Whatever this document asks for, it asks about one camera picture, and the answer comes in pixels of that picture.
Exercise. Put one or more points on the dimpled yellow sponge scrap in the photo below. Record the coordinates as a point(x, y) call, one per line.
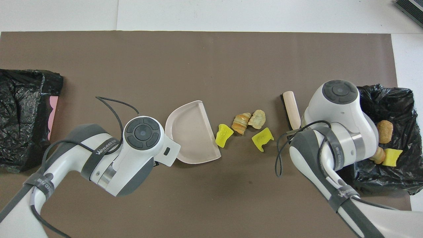
point(224, 135)

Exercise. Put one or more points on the beige plastic dustpan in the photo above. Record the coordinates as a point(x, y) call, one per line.
point(191, 135)

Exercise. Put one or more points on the orange striped sponge scrap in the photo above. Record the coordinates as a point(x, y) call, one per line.
point(241, 124)

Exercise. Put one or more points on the pale beige sponge scrap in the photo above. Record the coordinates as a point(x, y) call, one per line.
point(257, 119)

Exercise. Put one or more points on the notched yellow sponge scrap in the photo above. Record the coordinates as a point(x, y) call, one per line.
point(262, 138)

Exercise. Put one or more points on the beige hand brush black bristles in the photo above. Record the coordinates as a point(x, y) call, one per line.
point(292, 109)

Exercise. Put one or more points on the pale green-yellow sponge scrap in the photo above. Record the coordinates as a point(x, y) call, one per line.
point(379, 155)

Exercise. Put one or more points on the brown oval sponge scrap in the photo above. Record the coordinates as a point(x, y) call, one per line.
point(385, 131)

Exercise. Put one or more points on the plain bright yellow sponge scrap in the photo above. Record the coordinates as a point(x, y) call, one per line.
point(392, 157)

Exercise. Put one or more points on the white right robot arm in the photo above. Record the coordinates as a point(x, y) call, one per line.
point(343, 115)

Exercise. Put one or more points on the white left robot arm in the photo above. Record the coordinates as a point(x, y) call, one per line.
point(132, 155)

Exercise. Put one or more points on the black bag-lined pink bin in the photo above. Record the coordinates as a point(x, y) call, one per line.
point(19, 132)

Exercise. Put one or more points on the brown paper table mat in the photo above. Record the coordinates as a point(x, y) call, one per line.
point(132, 66)

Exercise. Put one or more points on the dark ribbed device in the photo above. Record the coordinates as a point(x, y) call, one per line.
point(413, 10)

